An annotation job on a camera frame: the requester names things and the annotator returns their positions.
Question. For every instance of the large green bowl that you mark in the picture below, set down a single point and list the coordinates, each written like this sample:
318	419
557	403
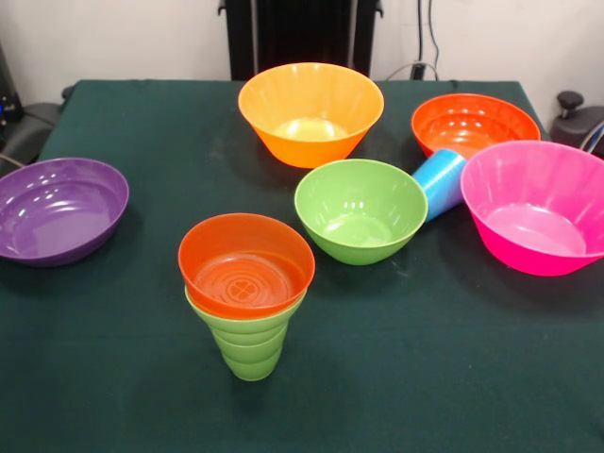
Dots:
361	222

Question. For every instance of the small orange bowl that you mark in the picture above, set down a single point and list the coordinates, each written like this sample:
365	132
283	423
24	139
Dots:
245	283

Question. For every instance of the small green bowl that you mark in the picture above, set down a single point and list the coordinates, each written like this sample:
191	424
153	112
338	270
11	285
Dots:
245	330

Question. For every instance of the stack of green cups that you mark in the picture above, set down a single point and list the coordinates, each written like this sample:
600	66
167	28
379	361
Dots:
252	363

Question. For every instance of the blue cup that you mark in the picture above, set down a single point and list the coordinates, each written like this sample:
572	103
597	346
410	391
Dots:
443	184

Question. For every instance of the wide purple bowl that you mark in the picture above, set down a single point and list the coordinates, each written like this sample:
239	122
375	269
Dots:
56	222

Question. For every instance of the large yellow-orange bowl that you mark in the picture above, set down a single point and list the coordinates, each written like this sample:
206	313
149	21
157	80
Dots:
311	146

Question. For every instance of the wide red-orange bowl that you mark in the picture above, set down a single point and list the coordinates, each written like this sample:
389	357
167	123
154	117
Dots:
472	127

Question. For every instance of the large pink bowl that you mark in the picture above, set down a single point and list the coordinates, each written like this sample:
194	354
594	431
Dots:
533	222

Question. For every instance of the dark green tablecloth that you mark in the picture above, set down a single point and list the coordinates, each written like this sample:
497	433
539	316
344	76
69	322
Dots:
141	401

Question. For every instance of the grey chair with black knob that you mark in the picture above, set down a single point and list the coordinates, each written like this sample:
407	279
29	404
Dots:
578	125

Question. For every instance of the black equipment box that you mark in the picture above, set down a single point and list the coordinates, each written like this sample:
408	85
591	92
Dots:
8	89

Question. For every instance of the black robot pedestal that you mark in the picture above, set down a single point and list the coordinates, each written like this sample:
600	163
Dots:
302	33

